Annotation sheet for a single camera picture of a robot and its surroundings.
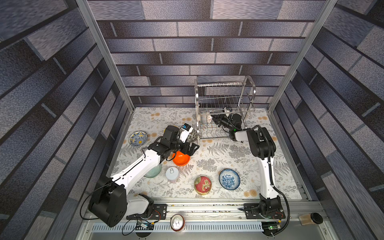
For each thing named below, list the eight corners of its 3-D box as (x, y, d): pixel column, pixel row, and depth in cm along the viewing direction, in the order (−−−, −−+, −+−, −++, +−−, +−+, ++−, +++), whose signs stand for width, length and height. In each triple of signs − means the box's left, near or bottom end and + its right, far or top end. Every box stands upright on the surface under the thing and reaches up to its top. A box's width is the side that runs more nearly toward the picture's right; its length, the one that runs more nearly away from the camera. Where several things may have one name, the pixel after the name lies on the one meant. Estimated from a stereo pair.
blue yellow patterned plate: (129, 146, 100) (127, 142, 97) (133, 134, 107) (131, 130, 103) (146, 146, 100) (144, 142, 97) (149, 134, 107) (147, 130, 103)
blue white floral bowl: (220, 190, 82) (221, 187, 79) (218, 171, 89) (219, 168, 86) (239, 190, 82) (241, 187, 79) (236, 171, 89) (238, 168, 86)
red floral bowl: (194, 194, 81) (194, 192, 78) (194, 177, 87) (194, 175, 84) (211, 194, 81) (212, 192, 78) (210, 177, 87) (211, 175, 84)
